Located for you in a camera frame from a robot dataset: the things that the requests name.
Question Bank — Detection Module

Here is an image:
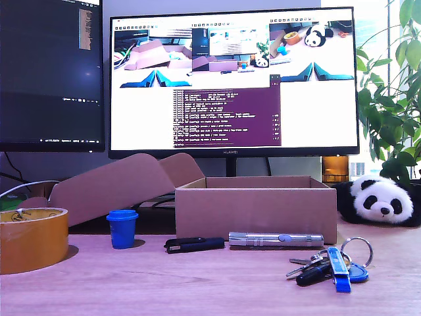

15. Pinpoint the small blue lidded cup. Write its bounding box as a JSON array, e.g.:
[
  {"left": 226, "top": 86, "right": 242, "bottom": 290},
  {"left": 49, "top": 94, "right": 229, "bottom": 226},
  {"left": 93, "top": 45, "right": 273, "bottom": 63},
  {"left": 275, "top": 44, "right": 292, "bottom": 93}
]
[{"left": 105, "top": 209, "right": 139, "bottom": 250}]

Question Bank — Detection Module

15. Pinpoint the dark computer monitor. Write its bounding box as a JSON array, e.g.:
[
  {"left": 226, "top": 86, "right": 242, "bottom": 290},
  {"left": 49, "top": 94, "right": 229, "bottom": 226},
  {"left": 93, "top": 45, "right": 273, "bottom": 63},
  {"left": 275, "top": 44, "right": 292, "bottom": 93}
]
[{"left": 0, "top": 0, "right": 106, "bottom": 153}]

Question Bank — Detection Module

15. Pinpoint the white cable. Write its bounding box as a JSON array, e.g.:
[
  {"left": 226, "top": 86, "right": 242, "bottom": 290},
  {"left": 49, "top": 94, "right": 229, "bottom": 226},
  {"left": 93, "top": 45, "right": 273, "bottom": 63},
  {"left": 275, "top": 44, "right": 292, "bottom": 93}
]
[{"left": 0, "top": 180, "right": 60, "bottom": 198}]

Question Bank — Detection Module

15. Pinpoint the green leafy plant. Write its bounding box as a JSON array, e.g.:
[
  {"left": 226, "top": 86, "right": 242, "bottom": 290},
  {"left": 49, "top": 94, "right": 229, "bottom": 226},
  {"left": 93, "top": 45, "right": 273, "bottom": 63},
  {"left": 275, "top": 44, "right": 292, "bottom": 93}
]
[{"left": 356, "top": 0, "right": 421, "bottom": 185}]

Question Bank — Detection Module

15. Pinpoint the bright Huawei computer monitor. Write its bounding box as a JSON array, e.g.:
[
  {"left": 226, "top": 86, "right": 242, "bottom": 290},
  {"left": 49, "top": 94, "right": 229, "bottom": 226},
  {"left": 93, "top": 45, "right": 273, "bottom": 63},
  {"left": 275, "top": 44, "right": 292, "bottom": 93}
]
[{"left": 108, "top": 6, "right": 360, "bottom": 159}]

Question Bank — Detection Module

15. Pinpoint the key bunch with blue tags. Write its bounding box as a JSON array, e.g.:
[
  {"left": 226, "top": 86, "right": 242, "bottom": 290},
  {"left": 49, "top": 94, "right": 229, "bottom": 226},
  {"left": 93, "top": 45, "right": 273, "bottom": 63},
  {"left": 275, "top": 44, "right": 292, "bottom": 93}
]
[{"left": 285, "top": 236, "right": 375, "bottom": 294}]

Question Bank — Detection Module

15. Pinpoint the panda plush toy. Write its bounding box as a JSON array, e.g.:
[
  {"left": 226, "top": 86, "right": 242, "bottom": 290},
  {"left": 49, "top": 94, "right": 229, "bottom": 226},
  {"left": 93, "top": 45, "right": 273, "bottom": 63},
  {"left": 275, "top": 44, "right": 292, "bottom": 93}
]
[{"left": 332, "top": 174, "right": 421, "bottom": 228}]

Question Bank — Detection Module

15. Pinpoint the black USB stick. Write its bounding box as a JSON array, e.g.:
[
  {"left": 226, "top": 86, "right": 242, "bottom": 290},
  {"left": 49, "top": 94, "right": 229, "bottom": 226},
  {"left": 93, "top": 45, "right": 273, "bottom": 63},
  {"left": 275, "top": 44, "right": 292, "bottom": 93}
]
[{"left": 163, "top": 236, "right": 226, "bottom": 254}]

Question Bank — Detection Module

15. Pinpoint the green object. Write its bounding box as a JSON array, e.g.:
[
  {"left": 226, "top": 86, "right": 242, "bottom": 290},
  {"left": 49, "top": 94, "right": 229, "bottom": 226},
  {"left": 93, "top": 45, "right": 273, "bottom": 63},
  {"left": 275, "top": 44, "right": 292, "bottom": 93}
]
[{"left": 0, "top": 194, "right": 29, "bottom": 211}]

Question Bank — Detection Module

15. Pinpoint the silver metal flashlight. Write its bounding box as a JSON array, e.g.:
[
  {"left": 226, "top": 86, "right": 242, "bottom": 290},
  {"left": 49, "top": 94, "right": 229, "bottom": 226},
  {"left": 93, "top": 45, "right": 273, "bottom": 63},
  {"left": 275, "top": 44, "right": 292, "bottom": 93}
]
[{"left": 228, "top": 231, "right": 325, "bottom": 248}]

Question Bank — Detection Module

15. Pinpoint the brown packing tape roll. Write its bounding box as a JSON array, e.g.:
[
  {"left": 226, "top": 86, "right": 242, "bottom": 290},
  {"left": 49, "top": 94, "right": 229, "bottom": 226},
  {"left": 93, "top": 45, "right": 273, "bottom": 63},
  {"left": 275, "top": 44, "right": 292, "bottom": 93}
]
[{"left": 0, "top": 207, "right": 70, "bottom": 275}]

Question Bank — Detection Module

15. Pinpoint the amber glass container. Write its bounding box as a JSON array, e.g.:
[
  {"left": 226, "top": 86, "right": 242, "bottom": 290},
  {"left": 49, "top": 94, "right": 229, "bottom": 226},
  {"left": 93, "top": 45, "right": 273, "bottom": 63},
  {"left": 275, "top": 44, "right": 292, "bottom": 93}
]
[{"left": 322, "top": 156, "right": 349, "bottom": 184}]

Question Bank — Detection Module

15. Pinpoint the black monitor stand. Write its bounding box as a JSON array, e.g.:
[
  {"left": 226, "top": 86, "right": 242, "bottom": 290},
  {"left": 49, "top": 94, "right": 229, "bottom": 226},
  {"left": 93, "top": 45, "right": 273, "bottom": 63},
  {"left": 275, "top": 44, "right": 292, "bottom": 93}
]
[{"left": 151, "top": 157, "right": 238, "bottom": 209}]

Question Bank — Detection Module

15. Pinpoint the brown cardboard box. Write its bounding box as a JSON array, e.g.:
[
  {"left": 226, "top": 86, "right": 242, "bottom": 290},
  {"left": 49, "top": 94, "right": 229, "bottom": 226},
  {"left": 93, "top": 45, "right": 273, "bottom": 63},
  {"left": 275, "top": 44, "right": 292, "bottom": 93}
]
[{"left": 18, "top": 153, "right": 338, "bottom": 245}]

